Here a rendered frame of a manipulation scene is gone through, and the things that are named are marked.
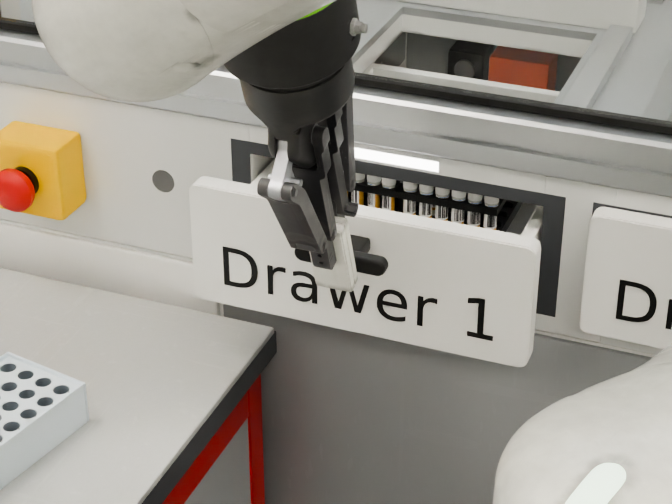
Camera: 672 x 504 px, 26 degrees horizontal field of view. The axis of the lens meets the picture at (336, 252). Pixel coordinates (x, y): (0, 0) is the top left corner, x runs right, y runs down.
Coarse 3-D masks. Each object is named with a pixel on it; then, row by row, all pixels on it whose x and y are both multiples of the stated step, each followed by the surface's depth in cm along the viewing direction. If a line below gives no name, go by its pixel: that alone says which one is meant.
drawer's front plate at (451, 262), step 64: (192, 192) 118; (256, 192) 117; (256, 256) 119; (384, 256) 114; (448, 256) 112; (512, 256) 110; (320, 320) 120; (384, 320) 117; (448, 320) 115; (512, 320) 113
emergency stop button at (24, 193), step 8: (8, 168) 128; (0, 176) 127; (8, 176) 127; (16, 176) 127; (24, 176) 127; (0, 184) 127; (8, 184) 127; (16, 184) 127; (24, 184) 127; (32, 184) 128; (0, 192) 128; (8, 192) 127; (16, 192) 127; (24, 192) 127; (32, 192) 127; (0, 200) 128; (8, 200) 128; (16, 200) 127; (24, 200) 127; (32, 200) 128; (8, 208) 128; (16, 208) 128; (24, 208) 128
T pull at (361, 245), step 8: (352, 240) 113; (360, 240) 113; (368, 240) 113; (360, 248) 112; (368, 248) 114; (296, 256) 113; (304, 256) 113; (360, 256) 111; (368, 256) 111; (376, 256) 111; (360, 264) 111; (368, 264) 111; (376, 264) 110; (384, 264) 111; (360, 272) 111; (368, 272) 111; (376, 272) 111; (384, 272) 111
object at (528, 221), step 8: (272, 168) 128; (264, 176) 126; (256, 184) 125; (520, 208) 133; (528, 208) 133; (536, 208) 121; (520, 216) 132; (528, 216) 132; (536, 216) 120; (512, 224) 131; (520, 224) 131; (528, 224) 119; (536, 224) 119; (512, 232) 130; (520, 232) 130; (528, 232) 118; (536, 232) 118
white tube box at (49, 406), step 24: (0, 360) 119; (24, 360) 119; (0, 384) 117; (24, 384) 117; (48, 384) 118; (72, 384) 117; (0, 408) 114; (24, 408) 114; (48, 408) 113; (72, 408) 116; (0, 432) 111; (24, 432) 111; (48, 432) 114; (72, 432) 117; (0, 456) 110; (24, 456) 112; (0, 480) 110
